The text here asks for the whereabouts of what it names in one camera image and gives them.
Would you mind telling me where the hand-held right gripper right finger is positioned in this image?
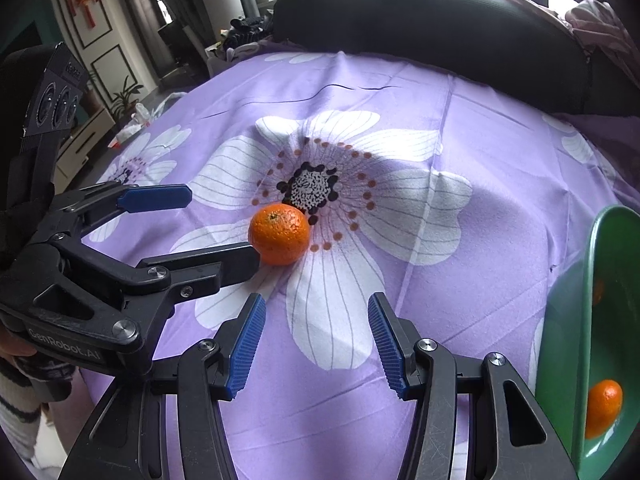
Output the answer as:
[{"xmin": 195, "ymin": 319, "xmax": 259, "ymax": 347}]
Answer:
[{"xmin": 366, "ymin": 291, "xmax": 581, "ymax": 480}]

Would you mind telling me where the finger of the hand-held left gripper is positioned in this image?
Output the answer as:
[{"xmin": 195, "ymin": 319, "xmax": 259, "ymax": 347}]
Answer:
[
  {"xmin": 47, "ymin": 183, "xmax": 193, "ymax": 241},
  {"xmin": 30, "ymin": 232, "xmax": 261, "ymax": 301}
]

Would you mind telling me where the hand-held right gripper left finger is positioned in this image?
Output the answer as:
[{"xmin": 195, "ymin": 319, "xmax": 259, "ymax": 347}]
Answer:
[{"xmin": 72, "ymin": 292, "xmax": 268, "ymax": 480}]

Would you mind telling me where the orange mandarin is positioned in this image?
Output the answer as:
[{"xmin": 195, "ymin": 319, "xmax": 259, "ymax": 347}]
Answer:
[
  {"xmin": 248, "ymin": 202, "xmax": 311, "ymax": 267},
  {"xmin": 585, "ymin": 379, "xmax": 624, "ymax": 440}
]

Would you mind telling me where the green plastic bowl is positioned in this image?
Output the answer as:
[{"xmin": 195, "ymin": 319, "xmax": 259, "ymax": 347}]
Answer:
[{"xmin": 532, "ymin": 205, "xmax": 640, "ymax": 480}]

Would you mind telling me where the person's left forearm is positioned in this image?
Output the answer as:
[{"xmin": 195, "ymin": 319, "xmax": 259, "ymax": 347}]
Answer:
[{"xmin": 0, "ymin": 360, "xmax": 76, "ymax": 461}]

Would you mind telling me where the person's left hand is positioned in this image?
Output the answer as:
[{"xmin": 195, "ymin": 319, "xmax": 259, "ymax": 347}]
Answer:
[{"xmin": 0, "ymin": 331, "xmax": 36, "ymax": 363}]

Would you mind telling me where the white plastic bag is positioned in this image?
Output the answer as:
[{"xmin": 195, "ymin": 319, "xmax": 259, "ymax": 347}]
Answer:
[{"xmin": 112, "ymin": 92, "xmax": 188, "ymax": 148}]

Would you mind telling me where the white cabinet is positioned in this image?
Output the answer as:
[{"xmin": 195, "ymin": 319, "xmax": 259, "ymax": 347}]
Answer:
[{"xmin": 52, "ymin": 107, "xmax": 118, "ymax": 193}]

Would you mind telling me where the potted plant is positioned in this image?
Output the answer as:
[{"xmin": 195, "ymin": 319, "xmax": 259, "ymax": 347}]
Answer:
[{"xmin": 107, "ymin": 76, "xmax": 143, "ymax": 121}]

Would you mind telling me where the dark clothes pile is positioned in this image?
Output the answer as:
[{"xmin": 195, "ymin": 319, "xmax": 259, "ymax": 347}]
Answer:
[{"xmin": 220, "ymin": 15, "xmax": 276, "ymax": 61}]

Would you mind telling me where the white cylinder lampshade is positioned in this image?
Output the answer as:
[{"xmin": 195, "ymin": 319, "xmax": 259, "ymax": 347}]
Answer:
[{"xmin": 202, "ymin": 0, "xmax": 246, "ymax": 41}]

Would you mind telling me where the purple floral tablecloth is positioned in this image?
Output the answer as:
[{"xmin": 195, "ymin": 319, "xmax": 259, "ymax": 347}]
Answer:
[{"xmin": 80, "ymin": 50, "xmax": 640, "ymax": 480}]

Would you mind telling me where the dark grey sofa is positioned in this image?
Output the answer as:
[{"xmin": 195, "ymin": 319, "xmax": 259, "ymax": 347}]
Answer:
[{"xmin": 272, "ymin": 0, "xmax": 640, "ymax": 116}]

